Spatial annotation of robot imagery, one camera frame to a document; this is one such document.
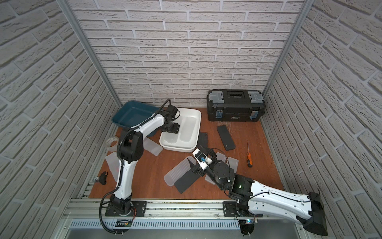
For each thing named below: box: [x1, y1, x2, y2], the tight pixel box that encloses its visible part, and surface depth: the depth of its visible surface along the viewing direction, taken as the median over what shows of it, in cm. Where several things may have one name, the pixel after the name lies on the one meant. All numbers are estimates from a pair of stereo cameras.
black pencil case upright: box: [196, 131, 209, 149], surface depth 101 cm
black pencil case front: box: [173, 169, 201, 194], surface depth 84 cm
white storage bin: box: [159, 107, 202, 153], surface depth 102 cm
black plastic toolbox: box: [206, 89, 266, 122], surface depth 103 cm
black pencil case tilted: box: [216, 124, 236, 151], surface depth 102 cm
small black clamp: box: [98, 170, 109, 186], surface depth 85 cm
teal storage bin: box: [111, 100, 161, 129], surface depth 117 cm
